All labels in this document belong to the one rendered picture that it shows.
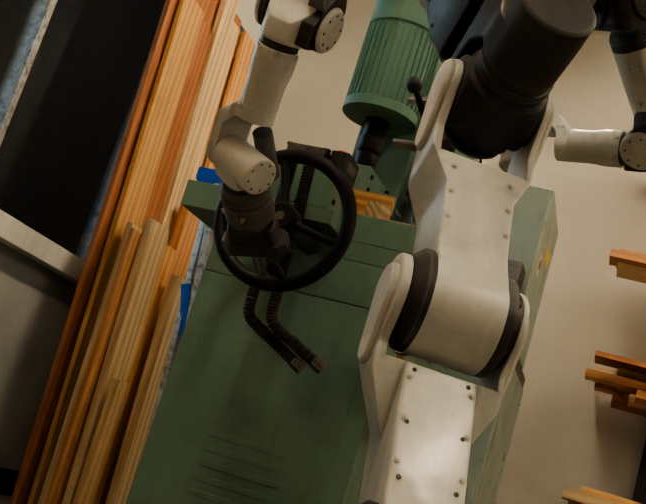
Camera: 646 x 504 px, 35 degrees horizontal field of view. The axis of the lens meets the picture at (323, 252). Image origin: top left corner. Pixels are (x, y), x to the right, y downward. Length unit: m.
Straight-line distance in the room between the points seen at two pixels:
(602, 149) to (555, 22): 0.66
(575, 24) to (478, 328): 0.43
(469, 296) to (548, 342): 3.27
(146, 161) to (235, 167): 2.08
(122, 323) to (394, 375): 2.28
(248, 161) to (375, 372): 0.50
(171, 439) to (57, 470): 1.37
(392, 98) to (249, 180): 0.72
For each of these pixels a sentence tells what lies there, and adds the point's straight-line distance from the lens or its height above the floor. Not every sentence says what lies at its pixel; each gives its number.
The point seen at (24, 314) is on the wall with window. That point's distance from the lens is 3.62.
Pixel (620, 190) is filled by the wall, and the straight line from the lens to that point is 4.79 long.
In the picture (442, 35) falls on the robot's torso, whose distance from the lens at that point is 1.68.
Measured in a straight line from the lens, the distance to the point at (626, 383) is 4.17.
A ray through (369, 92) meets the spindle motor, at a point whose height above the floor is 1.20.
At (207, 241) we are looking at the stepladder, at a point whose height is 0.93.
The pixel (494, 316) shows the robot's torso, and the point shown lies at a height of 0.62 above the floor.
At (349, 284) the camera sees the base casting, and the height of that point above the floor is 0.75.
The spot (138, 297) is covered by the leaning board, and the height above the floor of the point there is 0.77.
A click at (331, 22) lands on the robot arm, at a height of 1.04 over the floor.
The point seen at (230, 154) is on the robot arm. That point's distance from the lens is 1.72.
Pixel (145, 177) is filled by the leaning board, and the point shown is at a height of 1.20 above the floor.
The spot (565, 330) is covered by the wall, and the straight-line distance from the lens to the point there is 4.61.
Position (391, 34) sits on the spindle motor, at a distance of 2.39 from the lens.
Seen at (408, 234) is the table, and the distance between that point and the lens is 2.10.
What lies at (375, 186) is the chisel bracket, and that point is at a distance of 2.35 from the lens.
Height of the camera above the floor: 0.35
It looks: 12 degrees up
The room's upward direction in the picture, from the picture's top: 17 degrees clockwise
